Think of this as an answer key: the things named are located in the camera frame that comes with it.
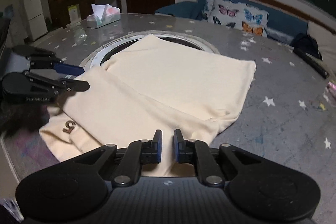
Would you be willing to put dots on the white refrigerator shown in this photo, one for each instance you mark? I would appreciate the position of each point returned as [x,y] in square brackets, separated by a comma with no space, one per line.
[34,14]

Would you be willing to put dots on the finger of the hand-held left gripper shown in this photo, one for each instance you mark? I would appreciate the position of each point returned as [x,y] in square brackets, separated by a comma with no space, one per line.
[69,69]
[78,85]

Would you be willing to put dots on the black bag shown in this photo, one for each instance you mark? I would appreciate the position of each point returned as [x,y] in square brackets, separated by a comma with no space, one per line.
[305,44]

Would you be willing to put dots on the round built-in hot plate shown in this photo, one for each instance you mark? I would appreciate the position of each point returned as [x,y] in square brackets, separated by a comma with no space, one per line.
[183,43]

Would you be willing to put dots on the pink wrapped object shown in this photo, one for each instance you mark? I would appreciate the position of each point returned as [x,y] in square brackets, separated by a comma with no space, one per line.
[332,88]

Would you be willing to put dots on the grey star-print tablecloth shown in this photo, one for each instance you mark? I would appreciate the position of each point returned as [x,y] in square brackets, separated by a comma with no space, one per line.
[275,121]

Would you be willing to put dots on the black remote control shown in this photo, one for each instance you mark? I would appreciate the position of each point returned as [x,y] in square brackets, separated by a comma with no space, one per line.
[312,62]

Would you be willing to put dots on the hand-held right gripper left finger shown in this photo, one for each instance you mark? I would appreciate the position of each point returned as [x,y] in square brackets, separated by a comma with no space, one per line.
[158,146]

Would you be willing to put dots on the tissue box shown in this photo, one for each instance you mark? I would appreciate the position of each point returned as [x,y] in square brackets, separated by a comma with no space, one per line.
[103,18]

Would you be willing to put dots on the large butterfly print pillow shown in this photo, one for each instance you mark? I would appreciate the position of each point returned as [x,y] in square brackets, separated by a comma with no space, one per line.
[241,16]

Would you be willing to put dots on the small butterfly print pillow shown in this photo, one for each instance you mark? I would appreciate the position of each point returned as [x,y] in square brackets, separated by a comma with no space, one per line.
[207,10]

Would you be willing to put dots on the beige pillow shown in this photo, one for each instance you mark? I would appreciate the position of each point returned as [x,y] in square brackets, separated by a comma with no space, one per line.
[325,40]

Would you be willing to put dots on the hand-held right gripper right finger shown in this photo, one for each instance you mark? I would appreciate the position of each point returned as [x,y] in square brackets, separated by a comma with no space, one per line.
[178,146]

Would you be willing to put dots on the blue sofa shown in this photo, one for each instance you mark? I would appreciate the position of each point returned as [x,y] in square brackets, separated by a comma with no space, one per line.
[283,22]

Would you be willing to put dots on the cream pants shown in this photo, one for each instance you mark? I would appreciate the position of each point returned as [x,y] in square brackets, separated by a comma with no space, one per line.
[168,82]

